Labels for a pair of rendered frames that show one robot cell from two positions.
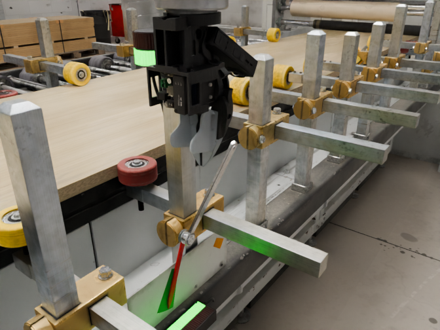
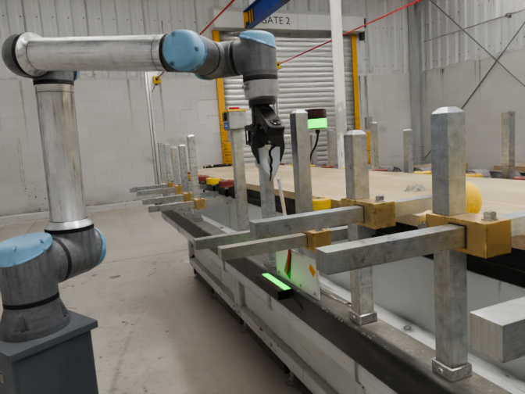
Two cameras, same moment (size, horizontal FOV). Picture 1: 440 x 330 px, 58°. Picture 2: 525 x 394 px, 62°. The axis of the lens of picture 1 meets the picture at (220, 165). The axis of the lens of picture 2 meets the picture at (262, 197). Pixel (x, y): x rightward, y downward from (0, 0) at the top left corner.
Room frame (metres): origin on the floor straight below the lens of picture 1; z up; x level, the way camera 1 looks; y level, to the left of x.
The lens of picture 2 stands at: (1.12, -0.96, 1.11)
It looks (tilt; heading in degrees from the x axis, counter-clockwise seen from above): 7 degrees down; 121
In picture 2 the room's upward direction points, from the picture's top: 4 degrees counter-clockwise
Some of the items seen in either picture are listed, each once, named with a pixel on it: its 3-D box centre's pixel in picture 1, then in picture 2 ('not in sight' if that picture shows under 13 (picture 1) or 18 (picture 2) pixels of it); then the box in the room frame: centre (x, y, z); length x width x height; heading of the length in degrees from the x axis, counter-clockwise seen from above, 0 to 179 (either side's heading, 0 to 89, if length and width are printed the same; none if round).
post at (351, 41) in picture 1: (342, 111); not in sight; (1.21, -0.38, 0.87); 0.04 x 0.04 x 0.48; 53
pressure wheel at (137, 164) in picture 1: (139, 185); not in sight; (0.74, 0.17, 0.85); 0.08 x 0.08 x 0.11
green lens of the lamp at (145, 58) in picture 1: (153, 55); (315, 123); (0.64, 0.10, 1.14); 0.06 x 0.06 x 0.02
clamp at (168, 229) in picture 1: (190, 217); (310, 236); (0.63, 0.05, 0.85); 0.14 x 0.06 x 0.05; 143
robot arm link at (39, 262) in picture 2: not in sight; (29, 266); (-0.14, -0.26, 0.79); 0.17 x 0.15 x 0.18; 101
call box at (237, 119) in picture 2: not in sight; (234, 120); (0.20, 0.37, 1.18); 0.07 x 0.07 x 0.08; 53
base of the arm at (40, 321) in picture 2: not in sight; (33, 311); (-0.14, -0.27, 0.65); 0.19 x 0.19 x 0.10
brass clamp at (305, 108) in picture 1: (313, 104); (460, 231); (1.03, -0.25, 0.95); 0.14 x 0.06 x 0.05; 143
